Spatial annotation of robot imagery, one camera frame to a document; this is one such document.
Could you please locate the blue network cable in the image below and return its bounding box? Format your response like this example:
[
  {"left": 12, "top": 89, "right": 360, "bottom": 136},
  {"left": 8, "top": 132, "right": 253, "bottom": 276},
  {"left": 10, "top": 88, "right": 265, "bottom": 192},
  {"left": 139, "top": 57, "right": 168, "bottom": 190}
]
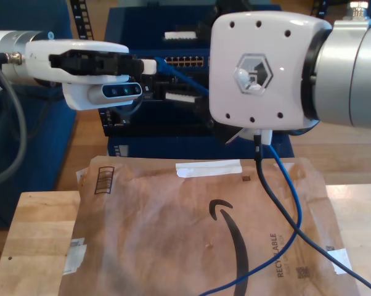
[{"left": 153, "top": 56, "right": 303, "bottom": 296}]

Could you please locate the black rack server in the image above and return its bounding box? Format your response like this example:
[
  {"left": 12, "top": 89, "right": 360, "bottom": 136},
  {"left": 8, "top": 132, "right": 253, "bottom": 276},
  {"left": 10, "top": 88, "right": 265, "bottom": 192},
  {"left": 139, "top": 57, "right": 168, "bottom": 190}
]
[{"left": 141, "top": 73, "right": 211, "bottom": 104}]

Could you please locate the dark blue flat case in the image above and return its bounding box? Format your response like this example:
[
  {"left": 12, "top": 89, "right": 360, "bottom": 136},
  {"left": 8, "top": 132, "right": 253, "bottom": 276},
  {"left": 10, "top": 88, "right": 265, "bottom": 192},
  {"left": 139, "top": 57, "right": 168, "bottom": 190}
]
[{"left": 107, "top": 135, "right": 295, "bottom": 160}]

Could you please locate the white tape strip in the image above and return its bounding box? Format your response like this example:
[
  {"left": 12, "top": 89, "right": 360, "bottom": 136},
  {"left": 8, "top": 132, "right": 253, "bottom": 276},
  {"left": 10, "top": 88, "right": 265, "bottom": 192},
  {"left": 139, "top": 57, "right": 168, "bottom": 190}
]
[
  {"left": 326, "top": 247, "right": 354, "bottom": 275},
  {"left": 175, "top": 159, "right": 243, "bottom": 179}
]

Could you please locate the blue sofa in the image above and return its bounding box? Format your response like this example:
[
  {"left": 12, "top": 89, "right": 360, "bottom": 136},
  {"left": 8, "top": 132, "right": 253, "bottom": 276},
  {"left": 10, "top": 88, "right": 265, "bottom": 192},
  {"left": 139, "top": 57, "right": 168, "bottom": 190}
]
[{"left": 0, "top": 0, "right": 78, "bottom": 231}]

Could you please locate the brown paper mailer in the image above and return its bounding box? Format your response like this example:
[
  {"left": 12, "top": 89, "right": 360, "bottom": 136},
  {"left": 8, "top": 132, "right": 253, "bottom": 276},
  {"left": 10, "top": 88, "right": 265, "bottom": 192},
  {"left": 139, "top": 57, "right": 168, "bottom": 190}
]
[{"left": 58, "top": 155, "right": 361, "bottom": 296}]

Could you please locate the white paper label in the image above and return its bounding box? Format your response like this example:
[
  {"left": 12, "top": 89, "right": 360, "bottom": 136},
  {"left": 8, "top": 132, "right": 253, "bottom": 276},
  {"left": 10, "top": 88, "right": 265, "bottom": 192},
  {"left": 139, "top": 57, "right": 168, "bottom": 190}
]
[{"left": 63, "top": 236, "right": 88, "bottom": 276}]

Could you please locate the blue network switch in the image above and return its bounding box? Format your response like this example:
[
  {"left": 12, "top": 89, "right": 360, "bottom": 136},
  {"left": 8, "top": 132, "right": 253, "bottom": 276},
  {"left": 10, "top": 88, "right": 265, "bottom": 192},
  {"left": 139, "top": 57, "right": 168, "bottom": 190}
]
[{"left": 102, "top": 5, "right": 283, "bottom": 68}]

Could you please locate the black rack frame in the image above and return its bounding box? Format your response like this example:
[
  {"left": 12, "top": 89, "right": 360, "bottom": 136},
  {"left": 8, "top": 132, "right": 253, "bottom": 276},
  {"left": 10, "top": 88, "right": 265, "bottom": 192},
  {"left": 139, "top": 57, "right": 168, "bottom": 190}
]
[{"left": 68, "top": 0, "right": 328, "bottom": 137}]

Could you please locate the black camera cable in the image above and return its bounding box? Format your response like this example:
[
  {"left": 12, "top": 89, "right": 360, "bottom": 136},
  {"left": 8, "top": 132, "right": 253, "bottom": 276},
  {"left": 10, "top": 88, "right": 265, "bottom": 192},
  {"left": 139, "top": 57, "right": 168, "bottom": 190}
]
[{"left": 253, "top": 133, "right": 371, "bottom": 296}]

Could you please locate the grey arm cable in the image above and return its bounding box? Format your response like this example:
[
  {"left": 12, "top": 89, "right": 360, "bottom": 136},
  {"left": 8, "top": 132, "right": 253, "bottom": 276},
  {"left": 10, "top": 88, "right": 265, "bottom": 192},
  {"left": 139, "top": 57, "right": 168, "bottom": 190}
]
[{"left": 0, "top": 51, "right": 28, "bottom": 188}]

